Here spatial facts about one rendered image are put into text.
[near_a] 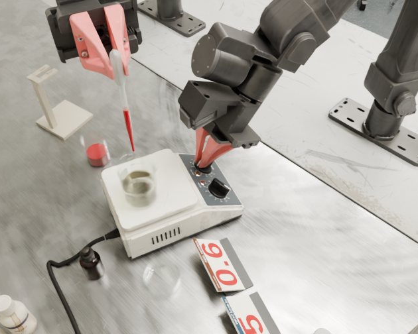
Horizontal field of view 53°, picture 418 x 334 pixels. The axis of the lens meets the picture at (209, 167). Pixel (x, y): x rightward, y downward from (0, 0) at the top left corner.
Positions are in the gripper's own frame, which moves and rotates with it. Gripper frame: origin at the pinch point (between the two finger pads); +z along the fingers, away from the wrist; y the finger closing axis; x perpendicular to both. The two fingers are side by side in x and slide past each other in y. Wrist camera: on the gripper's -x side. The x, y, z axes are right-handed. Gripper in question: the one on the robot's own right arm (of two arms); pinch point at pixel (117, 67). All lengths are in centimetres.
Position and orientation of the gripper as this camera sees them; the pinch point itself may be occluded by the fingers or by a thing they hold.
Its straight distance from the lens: 47.0
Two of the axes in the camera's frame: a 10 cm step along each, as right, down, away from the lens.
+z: 4.1, 7.0, -5.8
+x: 0.0, 6.4, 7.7
